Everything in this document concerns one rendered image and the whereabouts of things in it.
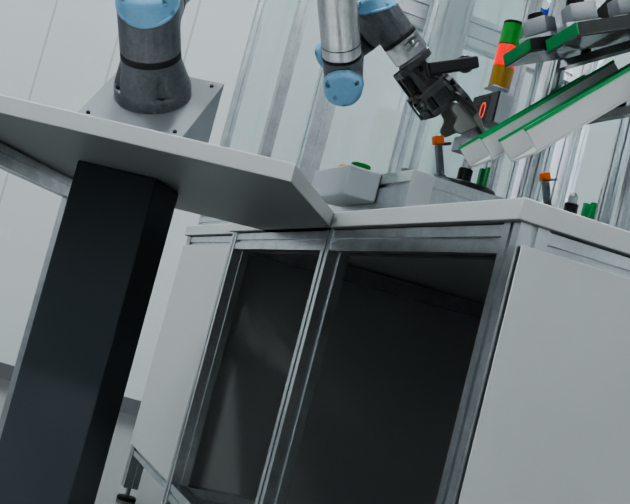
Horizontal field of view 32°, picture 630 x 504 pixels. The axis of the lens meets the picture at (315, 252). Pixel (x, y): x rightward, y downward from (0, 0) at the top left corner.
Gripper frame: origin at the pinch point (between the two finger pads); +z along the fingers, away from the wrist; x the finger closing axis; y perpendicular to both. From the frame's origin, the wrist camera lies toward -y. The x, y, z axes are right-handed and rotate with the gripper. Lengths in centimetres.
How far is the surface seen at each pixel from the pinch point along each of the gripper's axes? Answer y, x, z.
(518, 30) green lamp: -30.1, -16.4, -7.5
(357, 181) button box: 27.6, 2.0, -8.7
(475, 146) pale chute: 11.8, 20.5, -3.1
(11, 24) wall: -14, -435, -119
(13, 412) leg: 104, -9, -16
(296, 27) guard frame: -13, -81, -35
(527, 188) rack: 8.4, 21.0, 9.4
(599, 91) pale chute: 2.1, 49.3, -3.6
